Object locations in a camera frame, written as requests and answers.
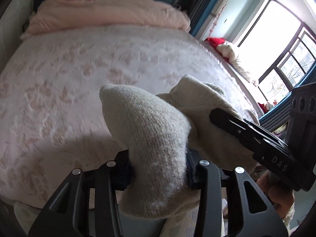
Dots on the beige sweater with black hearts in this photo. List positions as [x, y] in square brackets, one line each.
[153, 140]

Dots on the white fluffy clothing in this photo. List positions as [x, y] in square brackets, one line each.
[23, 213]

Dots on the stuffed toy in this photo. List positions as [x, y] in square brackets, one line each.
[267, 106]

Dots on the person's right forearm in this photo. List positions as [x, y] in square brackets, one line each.
[290, 212]

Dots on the person's right hand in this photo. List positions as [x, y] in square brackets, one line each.
[276, 195]

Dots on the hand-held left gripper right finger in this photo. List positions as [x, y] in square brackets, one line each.
[192, 175]

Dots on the pink butterfly bedspread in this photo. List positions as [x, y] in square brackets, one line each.
[61, 91]

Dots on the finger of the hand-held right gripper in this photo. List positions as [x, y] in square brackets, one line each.
[237, 126]

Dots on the pink duvet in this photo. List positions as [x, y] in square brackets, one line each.
[111, 12]

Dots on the red and white plush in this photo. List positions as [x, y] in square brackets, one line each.
[234, 56]

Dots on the window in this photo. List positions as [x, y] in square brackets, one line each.
[271, 34]

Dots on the red cushion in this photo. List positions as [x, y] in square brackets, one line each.
[216, 41]

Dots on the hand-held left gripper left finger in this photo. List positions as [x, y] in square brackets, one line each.
[126, 175]

